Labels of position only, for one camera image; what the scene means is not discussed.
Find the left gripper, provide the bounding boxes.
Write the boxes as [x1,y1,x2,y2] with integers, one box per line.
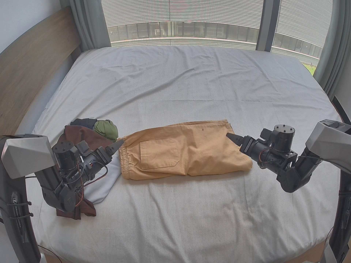
[81,139,123,175]

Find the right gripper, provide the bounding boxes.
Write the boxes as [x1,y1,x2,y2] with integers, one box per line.
[225,132,271,168]

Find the tan shorts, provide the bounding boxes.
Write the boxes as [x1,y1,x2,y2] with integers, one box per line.
[117,119,253,181]

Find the bed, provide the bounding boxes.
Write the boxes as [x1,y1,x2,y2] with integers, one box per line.
[0,6,351,263]

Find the green garment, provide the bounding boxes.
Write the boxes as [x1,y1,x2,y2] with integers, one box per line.
[93,119,119,142]

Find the pale grey garment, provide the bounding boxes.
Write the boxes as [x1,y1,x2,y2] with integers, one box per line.
[89,150,122,204]

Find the dark brown garment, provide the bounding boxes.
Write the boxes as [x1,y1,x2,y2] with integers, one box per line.
[56,125,123,219]

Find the black garment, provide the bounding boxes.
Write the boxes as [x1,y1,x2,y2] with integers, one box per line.
[70,118,97,129]

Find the window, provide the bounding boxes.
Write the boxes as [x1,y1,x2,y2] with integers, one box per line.
[98,0,334,66]

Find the grey-green curtain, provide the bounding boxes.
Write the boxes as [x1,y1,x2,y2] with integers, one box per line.
[312,0,351,99]
[61,0,112,52]

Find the black cable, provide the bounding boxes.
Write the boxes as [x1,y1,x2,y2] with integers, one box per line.
[82,164,109,187]

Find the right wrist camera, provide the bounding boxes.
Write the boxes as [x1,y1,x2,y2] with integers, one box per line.
[260,128,275,143]

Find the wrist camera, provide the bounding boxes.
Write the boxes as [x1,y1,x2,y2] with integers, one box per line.
[75,141,91,155]
[260,128,275,143]

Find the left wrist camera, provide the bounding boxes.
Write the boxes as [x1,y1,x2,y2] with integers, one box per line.
[75,141,91,155]

